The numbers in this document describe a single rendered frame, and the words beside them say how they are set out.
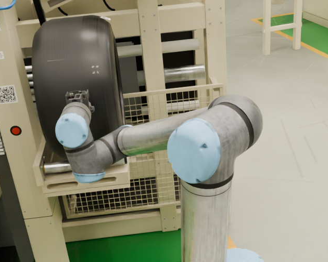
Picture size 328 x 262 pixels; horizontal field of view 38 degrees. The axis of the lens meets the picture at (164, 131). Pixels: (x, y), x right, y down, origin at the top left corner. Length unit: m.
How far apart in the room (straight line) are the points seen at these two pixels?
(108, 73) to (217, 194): 0.88
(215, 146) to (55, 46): 1.01
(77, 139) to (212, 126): 0.55
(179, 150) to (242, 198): 2.35
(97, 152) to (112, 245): 1.60
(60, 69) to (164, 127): 0.63
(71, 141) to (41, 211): 0.90
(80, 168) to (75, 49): 0.53
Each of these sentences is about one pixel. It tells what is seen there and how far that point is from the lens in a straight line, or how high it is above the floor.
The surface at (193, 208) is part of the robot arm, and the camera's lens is 1.03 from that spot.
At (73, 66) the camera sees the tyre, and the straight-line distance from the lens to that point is 1.75.
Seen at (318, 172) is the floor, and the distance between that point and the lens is 3.59.
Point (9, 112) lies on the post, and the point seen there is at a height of 1.15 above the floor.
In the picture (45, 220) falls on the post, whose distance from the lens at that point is 2.27.
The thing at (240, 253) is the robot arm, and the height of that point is 0.91.
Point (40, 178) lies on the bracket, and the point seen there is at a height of 0.89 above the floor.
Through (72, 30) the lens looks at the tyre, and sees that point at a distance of 1.85.
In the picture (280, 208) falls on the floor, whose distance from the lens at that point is 3.20.
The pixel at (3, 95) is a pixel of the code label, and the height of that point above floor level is 1.22.
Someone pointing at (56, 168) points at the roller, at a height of 0.91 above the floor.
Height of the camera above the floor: 1.89
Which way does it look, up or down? 27 degrees down
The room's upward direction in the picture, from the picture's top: 6 degrees counter-clockwise
